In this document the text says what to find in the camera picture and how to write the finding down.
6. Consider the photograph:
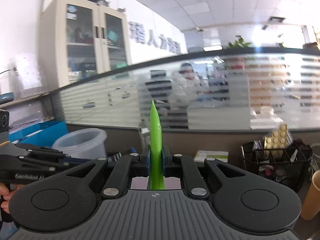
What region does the green tube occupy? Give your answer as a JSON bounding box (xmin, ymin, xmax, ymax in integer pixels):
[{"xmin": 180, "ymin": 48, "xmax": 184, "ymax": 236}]
[{"xmin": 149, "ymin": 101, "xmax": 165, "ymax": 190}]

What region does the black marker blue cap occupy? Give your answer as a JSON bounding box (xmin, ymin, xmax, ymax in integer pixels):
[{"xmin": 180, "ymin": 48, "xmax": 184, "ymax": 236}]
[{"xmin": 107, "ymin": 151, "xmax": 131, "ymax": 163}]

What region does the operator left hand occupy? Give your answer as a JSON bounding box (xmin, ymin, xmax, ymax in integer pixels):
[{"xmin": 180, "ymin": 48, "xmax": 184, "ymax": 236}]
[{"xmin": 0, "ymin": 183, "xmax": 23, "ymax": 214}]

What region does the blue paper bag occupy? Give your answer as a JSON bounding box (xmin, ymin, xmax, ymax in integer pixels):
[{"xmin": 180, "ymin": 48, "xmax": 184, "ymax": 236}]
[{"xmin": 8, "ymin": 120, "xmax": 68, "ymax": 147}]

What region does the green white carton box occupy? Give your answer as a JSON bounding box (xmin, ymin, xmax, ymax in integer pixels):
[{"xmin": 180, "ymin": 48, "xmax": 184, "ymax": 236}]
[{"xmin": 194, "ymin": 150, "xmax": 229, "ymax": 163}]

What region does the white marker pen box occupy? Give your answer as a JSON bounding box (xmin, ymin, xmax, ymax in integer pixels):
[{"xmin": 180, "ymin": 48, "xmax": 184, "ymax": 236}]
[{"xmin": 139, "ymin": 127, "xmax": 150, "ymax": 150}]

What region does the frosted Starbucks plastic cup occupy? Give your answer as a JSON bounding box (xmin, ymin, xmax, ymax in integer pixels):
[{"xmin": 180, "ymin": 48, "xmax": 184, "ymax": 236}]
[{"xmin": 52, "ymin": 128, "xmax": 107, "ymax": 160}]

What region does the person in white jacket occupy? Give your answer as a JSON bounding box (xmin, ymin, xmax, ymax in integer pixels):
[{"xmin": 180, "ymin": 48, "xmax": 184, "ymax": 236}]
[{"xmin": 169, "ymin": 62, "xmax": 208, "ymax": 110}]

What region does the yellow pill blister pack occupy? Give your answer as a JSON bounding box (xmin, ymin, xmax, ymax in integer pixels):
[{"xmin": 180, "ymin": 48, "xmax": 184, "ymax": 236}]
[{"xmin": 263, "ymin": 124, "xmax": 293, "ymax": 149}]

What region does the black mesh desk organizer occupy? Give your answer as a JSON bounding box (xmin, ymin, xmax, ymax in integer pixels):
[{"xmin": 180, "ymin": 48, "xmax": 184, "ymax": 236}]
[{"xmin": 241, "ymin": 140, "xmax": 313, "ymax": 192}]

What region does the beige glass-door cabinet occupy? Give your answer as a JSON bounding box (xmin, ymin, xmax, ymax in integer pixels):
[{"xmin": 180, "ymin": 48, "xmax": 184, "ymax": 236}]
[{"xmin": 39, "ymin": 0, "xmax": 131, "ymax": 91}]

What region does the brown paper cup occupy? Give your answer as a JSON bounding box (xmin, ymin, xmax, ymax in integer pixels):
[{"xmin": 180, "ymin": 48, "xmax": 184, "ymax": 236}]
[{"xmin": 300, "ymin": 171, "xmax": 320, "ymax": 220}]

